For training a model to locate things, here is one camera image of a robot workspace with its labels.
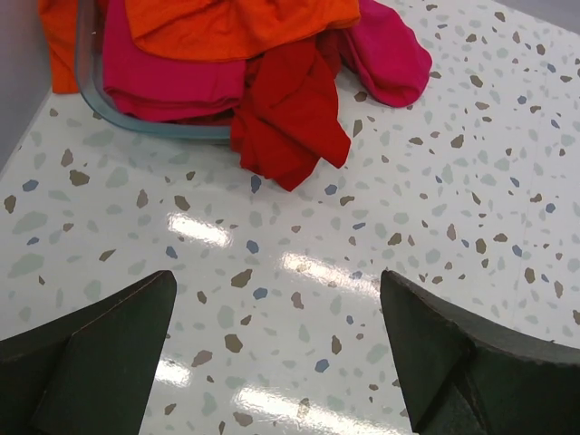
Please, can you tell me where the pink t-shirt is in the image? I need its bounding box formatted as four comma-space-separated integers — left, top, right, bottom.
102, 1, 432, 123

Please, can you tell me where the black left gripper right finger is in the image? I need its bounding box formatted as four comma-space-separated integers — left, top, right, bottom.
380, 270, 579, 434

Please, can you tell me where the orange t-shirt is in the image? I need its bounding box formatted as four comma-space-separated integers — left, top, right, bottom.
37, 0, 361, 94

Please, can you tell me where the light blue plastic basket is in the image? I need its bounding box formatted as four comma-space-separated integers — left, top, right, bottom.
74, 1, 230, 142

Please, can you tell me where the red t-shirt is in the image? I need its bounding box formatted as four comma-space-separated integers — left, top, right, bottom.
230, 31, 351, 191

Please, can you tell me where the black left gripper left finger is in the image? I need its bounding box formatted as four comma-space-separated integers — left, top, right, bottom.
1, 270, 177, 434

